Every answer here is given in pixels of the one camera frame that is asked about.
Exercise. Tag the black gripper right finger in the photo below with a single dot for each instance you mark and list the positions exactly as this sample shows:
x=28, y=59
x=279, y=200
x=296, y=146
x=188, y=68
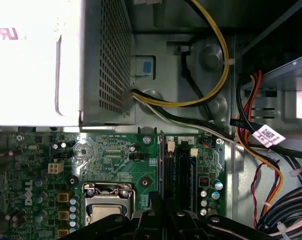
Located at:
x=183, y=225

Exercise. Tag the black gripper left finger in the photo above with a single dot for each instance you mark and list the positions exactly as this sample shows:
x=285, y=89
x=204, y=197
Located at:
x=146, y=225

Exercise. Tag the black RAM slot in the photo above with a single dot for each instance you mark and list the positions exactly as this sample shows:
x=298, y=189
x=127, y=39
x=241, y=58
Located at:
x=184, y=175
x=171, y=170

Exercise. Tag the silver CPU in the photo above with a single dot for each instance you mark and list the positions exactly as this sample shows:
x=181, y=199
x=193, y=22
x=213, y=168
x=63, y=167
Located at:
x=107, y=213

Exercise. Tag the metal locking lever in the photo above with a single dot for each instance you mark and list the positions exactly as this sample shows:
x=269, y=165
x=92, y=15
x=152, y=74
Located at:
x=108, y=192

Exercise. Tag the green motherboard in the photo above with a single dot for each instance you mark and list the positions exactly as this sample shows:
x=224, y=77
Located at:
x=111, y=170

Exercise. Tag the white four-pin connector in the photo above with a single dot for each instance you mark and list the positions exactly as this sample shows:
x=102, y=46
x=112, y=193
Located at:
x=55, y=167

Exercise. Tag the blue latch tab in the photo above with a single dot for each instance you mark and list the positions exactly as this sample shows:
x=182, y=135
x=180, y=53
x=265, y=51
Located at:
x=147, y=67

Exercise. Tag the grey metal drive cage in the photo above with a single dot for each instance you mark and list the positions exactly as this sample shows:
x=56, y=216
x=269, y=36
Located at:
x=291, y=105

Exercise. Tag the black PC case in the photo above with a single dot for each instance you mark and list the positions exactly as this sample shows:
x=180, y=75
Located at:
x=166, y=62

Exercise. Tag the grey power supply unit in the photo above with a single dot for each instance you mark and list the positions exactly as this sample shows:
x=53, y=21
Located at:
x=106, y=62

